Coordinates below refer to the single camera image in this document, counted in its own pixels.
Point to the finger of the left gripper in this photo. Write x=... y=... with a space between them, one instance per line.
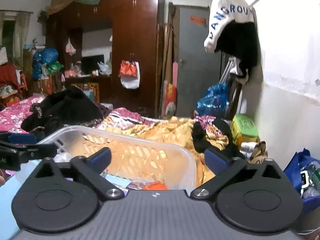
x=35 y=152
x=17 y=138

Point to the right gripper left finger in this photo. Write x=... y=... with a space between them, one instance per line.
x=88 y=172

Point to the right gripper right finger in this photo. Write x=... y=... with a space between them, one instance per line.
x=224 y=168

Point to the white plastic basket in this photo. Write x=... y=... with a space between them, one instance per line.
x=132 y=158

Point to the orange bottle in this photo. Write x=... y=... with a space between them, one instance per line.
x=155 y=186

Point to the purple zip bag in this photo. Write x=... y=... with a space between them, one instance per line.
x=123 y=183

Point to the pink floral blanket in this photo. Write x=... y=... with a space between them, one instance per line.
x=12 y=117

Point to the black garment on bed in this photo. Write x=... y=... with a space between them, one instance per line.
x=210 y=132

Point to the green yellow box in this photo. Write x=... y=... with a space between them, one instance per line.
x=243 y=129

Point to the black clothes pile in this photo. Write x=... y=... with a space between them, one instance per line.
x=61 y=109

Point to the red cloth covered furniture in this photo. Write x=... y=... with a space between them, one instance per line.
x=8 y=76

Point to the yellow blanket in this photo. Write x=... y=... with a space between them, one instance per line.
x=175 y=131

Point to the blue plastic bag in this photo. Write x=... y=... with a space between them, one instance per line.
x=215 y=101

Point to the blue shopping bag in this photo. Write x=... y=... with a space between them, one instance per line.
x=303 y=173

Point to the blue bags stack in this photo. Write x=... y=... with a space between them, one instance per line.
x=45 y=63

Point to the red gift bag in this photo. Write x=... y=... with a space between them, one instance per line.
x=169 y=100

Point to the black monitor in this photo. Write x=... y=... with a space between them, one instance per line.
x=90 y=63

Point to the orange hanging bag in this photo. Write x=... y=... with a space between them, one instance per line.
x=129 y=74

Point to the grey door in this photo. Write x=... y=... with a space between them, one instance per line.
x=197 y=69

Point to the pink roll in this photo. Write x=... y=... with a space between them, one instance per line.
x=174 y=74

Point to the beige curtains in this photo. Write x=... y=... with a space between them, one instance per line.
x=22 y=21

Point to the dark red wardrobe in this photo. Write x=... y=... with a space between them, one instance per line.
x=137 y=35

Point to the black hanging garment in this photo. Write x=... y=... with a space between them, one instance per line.
x=241 y=41

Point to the white hanging shirt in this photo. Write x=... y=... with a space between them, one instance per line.
x=222 y=12

